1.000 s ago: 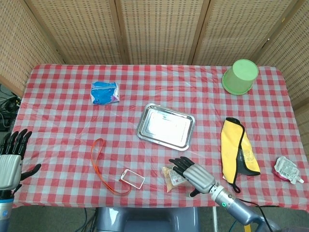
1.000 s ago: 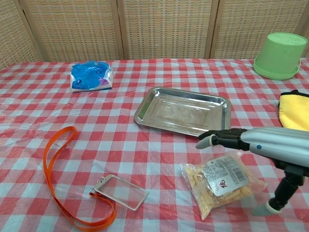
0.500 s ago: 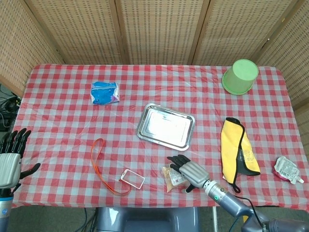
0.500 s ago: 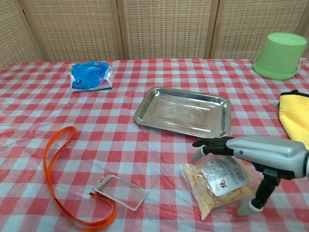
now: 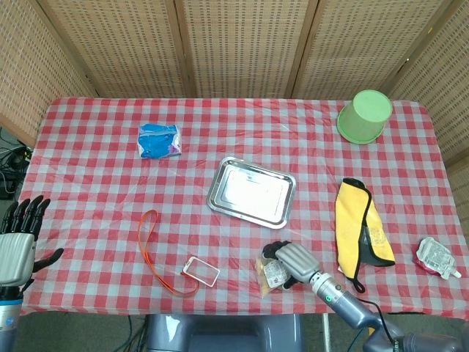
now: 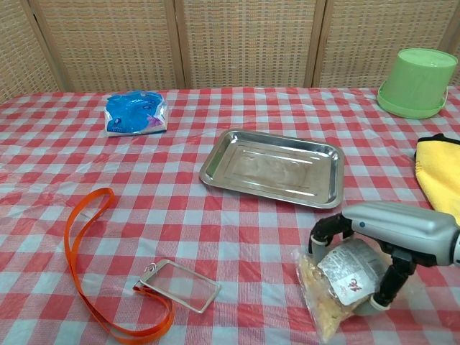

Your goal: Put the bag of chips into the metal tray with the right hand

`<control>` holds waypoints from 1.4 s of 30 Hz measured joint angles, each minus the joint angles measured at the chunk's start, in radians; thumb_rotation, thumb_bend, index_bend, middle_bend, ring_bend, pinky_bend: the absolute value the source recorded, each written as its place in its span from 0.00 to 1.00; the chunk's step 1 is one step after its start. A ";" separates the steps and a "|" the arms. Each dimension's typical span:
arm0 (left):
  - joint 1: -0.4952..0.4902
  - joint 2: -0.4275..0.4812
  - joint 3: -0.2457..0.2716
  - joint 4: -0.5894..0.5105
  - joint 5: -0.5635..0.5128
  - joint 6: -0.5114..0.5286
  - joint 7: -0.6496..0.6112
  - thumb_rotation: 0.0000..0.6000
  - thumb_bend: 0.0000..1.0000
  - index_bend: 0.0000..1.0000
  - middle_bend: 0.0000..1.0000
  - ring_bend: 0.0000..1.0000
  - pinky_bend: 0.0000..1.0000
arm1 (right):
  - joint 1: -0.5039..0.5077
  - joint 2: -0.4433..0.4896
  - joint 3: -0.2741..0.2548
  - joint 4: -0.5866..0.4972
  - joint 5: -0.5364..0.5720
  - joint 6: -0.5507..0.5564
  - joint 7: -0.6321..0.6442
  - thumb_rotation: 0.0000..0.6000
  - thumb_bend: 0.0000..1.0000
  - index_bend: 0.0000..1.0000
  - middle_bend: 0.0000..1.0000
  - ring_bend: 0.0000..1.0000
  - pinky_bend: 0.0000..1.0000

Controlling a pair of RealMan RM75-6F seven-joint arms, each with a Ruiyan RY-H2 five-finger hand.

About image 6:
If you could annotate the woven bamboo folding screen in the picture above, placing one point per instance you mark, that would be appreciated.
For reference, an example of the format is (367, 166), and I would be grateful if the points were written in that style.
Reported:
(244, 43)

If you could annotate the rectangular metal tray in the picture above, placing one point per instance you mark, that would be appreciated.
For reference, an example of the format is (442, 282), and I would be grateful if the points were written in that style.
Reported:
(273, 169)

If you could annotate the brown snack packet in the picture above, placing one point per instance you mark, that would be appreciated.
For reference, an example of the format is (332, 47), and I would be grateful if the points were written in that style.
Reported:
(341, 273)

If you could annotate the yellow cloth with black trim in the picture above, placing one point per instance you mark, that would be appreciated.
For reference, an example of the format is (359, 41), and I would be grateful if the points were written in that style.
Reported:
(440, 172)

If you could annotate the black and silver right hand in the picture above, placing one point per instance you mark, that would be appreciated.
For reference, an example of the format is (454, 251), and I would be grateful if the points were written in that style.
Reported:
(402, 224)

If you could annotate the red white checkered tablecloth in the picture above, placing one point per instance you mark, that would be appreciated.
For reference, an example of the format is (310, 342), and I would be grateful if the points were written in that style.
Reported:
(233, 244)

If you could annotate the blue tissue pack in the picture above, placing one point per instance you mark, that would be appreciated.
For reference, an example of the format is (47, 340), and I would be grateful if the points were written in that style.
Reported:
(134, 113)

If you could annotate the clear badge holder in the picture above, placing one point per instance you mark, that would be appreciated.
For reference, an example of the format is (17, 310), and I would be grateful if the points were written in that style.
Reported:
(183, 287)

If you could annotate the green plastic bucket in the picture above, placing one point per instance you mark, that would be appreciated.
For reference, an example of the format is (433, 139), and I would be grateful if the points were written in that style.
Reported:
(418, 82)

